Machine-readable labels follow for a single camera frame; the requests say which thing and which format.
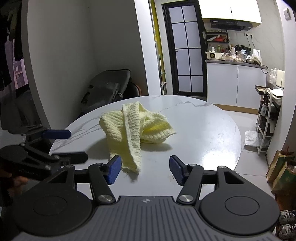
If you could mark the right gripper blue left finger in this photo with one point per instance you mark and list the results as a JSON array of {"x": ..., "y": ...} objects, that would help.
[{"x": 113, "y": 167}]

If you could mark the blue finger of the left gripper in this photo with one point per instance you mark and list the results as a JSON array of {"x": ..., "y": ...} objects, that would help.
[
  {"x": 57, "y": 134},
  {"x": 71, "y": 158}
]

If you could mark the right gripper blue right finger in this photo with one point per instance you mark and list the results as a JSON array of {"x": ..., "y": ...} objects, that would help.
[{"x": 178, "y": 169}]

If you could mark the pale yellow knitted towel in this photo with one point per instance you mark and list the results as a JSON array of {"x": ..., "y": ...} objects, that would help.
[{"x": 128, "y": 128}]

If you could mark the person's left hand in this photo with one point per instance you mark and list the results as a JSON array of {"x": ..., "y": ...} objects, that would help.
[{"x": 16, "y": 188}]

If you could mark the black bag on chair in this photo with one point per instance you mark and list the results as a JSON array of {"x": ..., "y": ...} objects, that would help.
[{"x": 107, "y": 87}]

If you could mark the white lower kitchen cabinet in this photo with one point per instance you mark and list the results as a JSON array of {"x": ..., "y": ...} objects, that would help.
[{"x": 231, "y": 85}]

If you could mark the white kitchen cabinet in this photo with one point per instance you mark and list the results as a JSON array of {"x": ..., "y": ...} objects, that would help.
[
  {"x": 231, "y": 85},
  {"x": 242, "y": 10}
]

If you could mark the brown paper bag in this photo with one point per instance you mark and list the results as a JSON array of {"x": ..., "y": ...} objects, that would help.
[{"x": 281, "y": 178}]

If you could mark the white rolling shelf cart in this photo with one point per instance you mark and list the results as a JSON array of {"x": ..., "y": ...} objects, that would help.
[{"x": 268, "y": 113}]

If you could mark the white small kitchen appliance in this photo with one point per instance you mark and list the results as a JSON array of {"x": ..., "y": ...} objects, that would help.
[{"x": 214, "y": 55}]

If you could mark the black spice rack shelf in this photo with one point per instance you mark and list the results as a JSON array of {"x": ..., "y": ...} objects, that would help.
[{"x": 217, "y": 41}]

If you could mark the black framed glass door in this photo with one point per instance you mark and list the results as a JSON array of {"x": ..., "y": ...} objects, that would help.
[{"x": 186, "y": 46}]

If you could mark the white electric kettle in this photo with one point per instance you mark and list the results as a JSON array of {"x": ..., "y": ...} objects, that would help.
[{"x": 256, "y": 54}]

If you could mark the black range hood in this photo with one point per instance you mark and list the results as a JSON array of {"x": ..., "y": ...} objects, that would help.
[{"x": 234, "y": 25}]

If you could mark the white upper kitchen cabinet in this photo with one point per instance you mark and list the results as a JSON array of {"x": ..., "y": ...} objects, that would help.
[{"x": 242, "y": 10}]

